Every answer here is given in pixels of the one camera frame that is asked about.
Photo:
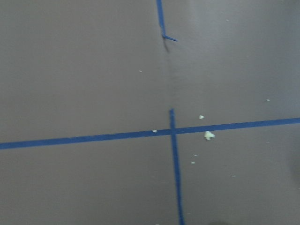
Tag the white foam crumb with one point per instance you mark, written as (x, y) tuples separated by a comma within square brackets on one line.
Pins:
[(209, 135)]

